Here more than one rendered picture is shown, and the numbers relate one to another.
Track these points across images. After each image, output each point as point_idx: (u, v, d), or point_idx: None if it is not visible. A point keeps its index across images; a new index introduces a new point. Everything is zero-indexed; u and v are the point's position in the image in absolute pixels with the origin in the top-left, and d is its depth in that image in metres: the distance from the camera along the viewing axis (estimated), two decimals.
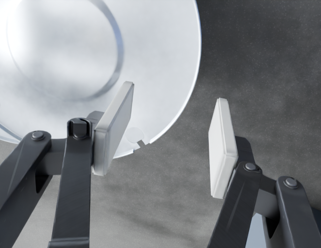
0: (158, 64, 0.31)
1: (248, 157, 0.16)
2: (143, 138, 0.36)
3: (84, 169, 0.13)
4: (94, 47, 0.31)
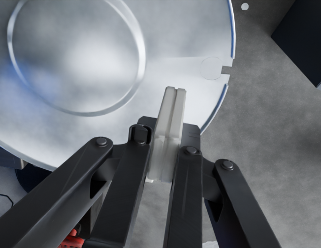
0: None
1: (195, 142, 0.17)
2: (222, 62, 0.28)
3: (136, 175, 0.13)
4: (94, 24, 0.26)
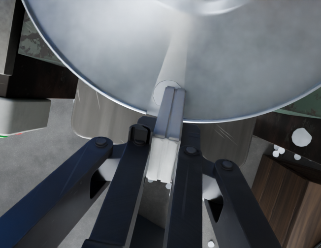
0: (284, 39, 0.22)
1: (195, 142, 0.17)
2: None
3: (136, 175, 0.13)
4: None
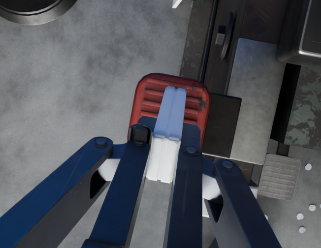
0: None
1: (195, 142, 0.17)
2: None
3: (136, 175, 0.13)
4: None
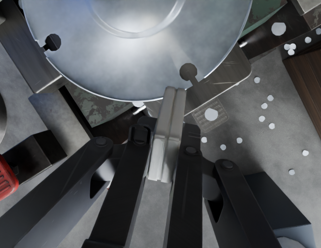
0: None
1: (195, 142, 0.17)
2: None
3: (136, 175, 0.13)
4: None
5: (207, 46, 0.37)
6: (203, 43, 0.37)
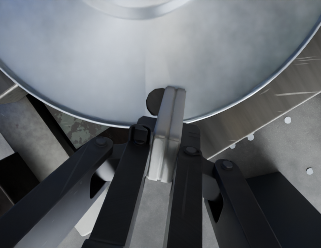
0: (58, 45, 0.22)
1: (195, 142, 0.17)
2: None
3: (136, 175, 0.13)
4: None
5: None
6: None
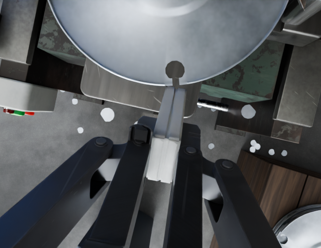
0: (111, 29, 0.35)
1: (195, 142, 0.17)
2: None
3: (136, 175, 0.13)
4: None
5: None
6: None
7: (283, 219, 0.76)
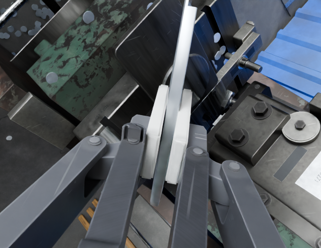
0: None
1: (201, 144, 0.17)
2: None
3: (130, 174, 0.13)
4: None
5: None
6: None
7: None
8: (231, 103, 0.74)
